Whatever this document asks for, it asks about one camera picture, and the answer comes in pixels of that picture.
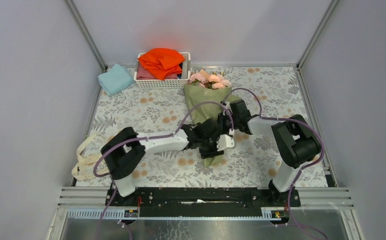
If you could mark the cream ribbon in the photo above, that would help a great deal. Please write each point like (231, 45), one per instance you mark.
(83, 169)

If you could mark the orange cloth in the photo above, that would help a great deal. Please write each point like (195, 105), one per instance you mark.
(161, 62)

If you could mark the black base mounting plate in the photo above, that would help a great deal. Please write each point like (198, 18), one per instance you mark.
(203, 202)

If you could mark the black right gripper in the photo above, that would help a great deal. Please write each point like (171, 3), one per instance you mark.
(224, 120)

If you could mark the white plastic basket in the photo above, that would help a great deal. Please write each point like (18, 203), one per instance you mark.
(168, 83)

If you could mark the green and orange wrapping paper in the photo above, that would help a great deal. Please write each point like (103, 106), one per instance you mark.
(206, 103)

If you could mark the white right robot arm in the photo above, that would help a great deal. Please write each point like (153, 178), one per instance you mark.
(297, 143)

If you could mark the pink fake flower stem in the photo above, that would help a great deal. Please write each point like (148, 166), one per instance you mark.
(197, 77)
(215, 78)
(224, 83)
(203, 85)

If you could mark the pink cloth in basket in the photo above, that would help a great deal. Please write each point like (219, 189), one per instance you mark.
(143, 74)

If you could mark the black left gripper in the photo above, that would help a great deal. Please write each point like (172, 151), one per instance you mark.
(211, 145)

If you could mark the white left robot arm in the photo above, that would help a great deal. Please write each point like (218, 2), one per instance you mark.
(124, 152)

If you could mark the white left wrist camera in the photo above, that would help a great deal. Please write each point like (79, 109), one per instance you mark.
(224, 142)

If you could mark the light blue folded towel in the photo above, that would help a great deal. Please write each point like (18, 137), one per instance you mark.
(115, 80)

